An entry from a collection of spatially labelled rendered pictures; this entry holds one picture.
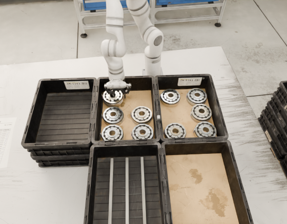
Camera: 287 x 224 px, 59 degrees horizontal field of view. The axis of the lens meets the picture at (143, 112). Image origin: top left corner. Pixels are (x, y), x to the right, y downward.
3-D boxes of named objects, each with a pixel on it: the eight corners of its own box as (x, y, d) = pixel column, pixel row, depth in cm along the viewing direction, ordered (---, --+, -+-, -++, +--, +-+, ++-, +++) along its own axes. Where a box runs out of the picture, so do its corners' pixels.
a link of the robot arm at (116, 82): (106, 89, 115) (104, 79, 110) (107, 71, 122) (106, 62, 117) (126, 88, 115) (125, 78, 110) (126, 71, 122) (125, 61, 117)
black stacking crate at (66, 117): (46, 94, 140) (39, 79, 131) (99, 92, 141) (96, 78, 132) (30, 158, 116) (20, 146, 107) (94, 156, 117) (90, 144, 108)
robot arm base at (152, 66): (145, 70, 157) (144, 48, 143) (159, 70, 157) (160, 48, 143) (145, 81, 152) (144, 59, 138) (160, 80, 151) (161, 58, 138)
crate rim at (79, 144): (40, 82, 132) (38, 78, 130) (97, 80, 133) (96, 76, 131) (22, 149, 109) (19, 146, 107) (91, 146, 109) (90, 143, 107)
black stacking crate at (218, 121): (154, 90, 141) (154, 76, 132) (206, 89, 142) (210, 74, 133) (159, 154, 118) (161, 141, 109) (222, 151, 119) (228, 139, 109)
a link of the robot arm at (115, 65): (102, 73, 114) (122, 75, 113) (98, 46, 101) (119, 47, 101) (106, 62, 118) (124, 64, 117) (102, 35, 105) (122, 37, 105)
